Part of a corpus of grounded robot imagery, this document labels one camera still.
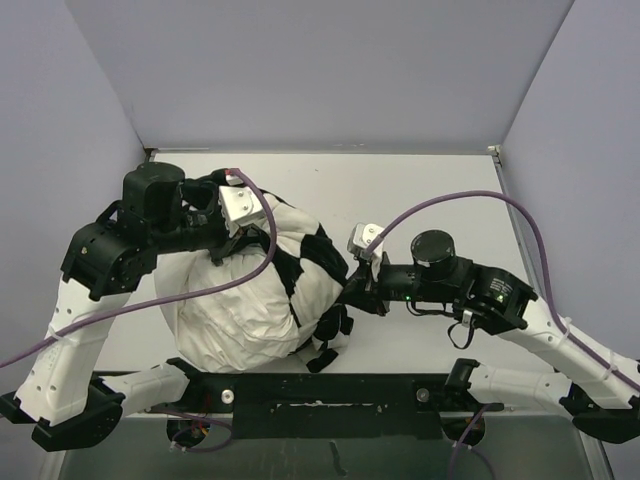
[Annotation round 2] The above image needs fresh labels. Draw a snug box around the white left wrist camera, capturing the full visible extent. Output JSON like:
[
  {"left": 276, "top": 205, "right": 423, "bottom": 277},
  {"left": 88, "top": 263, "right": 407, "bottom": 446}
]
[{"left": 218, "top": 169, "right": 265, "bottom": 237}]

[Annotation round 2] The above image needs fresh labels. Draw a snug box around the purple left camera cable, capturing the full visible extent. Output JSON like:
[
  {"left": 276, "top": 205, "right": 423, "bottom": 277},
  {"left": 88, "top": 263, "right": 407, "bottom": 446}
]
[{"left": 0, "top": 167, "right": 279, "bottom": 369}]

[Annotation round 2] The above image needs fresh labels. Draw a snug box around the aluminium frame rail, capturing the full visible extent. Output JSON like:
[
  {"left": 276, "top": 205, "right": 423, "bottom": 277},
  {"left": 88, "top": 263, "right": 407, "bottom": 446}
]
[{"left": 487, "top": 144, "right": 614, "bottom": 480}]

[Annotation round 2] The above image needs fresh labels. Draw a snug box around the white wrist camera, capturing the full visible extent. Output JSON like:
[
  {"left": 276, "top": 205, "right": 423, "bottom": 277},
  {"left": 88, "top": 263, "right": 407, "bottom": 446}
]
[
  {"left": 218, "top": 169, "right": 265, "bottom": 237},
  {"left": 347, "top": 223, "right": 384, "bottom": 282}
]

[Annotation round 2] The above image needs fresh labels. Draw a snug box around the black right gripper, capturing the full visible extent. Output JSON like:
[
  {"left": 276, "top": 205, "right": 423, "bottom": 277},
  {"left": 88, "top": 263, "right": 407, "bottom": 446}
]
[{"left": 334, "top": 248, "right": 454, "bottom": 314}]

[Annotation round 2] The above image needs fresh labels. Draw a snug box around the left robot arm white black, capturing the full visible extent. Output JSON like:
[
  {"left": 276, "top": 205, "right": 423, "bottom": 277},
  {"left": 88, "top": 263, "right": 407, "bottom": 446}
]
[{"left": 1, "top": 162, "right": 273, "bottom": 452}]

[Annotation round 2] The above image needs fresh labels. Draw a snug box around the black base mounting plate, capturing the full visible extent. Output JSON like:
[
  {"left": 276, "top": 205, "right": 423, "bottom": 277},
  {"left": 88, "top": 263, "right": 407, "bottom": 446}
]
[{"left": 162, "top": 373, "right": 481, "bottom": 440}]

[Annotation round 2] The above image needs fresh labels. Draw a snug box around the purple camera cable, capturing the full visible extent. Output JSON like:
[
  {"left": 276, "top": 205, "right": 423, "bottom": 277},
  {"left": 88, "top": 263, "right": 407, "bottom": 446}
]
[
  {"left": 362, "top": 192, "right": 640, "bottom": 480},
  {"left": 0, "top": 167, "right": 279, "bottom": 369}
]

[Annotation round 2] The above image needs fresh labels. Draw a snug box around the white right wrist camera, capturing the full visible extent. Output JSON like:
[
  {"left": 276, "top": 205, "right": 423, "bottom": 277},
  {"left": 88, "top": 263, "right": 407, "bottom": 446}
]
[{"left": 347, "top": 223, "right": 384, "bottom": 282}]

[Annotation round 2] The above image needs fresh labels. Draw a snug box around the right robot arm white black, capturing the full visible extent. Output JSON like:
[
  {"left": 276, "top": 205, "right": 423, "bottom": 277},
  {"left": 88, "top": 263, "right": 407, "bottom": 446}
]
[{"left": 340, "top": 223, "right": 639, "bottom": 444}]

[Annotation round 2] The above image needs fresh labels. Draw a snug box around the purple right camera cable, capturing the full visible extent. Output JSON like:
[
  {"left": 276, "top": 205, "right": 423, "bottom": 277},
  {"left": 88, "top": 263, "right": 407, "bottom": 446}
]
[{"left": 362, "top": 192, "right": 640, "bottom": 480}]

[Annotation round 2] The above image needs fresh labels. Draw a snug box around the white pillow insert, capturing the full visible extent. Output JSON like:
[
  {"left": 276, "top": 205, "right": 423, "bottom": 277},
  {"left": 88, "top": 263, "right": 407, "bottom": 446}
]
[{"left": 157, "top": 197, "right": 346, "bottom": 374}]

